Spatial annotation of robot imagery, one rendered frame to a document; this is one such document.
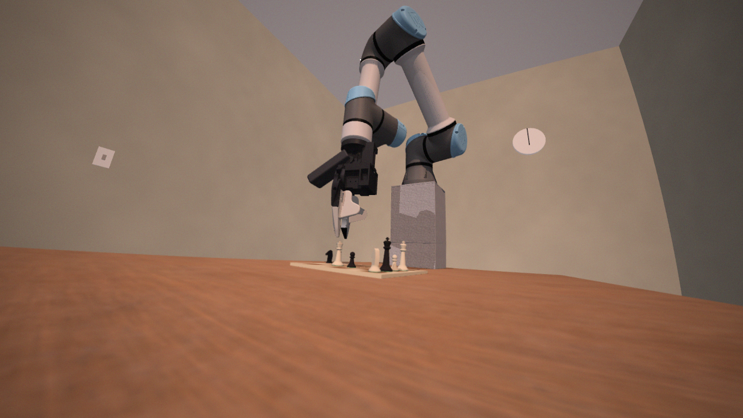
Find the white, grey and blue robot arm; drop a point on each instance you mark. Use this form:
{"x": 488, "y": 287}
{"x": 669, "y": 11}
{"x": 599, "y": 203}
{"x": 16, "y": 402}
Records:
{"x": 399, "y": 38}

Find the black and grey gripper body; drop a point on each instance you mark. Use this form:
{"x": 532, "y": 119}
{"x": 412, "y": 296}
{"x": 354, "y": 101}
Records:
{"x": 359, "y": 178}

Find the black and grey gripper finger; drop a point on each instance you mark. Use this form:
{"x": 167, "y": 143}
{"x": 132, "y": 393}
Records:
{"x": 346, "y": 221}
{"x": 342, "y": 204}

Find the chessboard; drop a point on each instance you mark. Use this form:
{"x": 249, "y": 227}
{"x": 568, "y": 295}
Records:
{"x": 359, "y": 270}

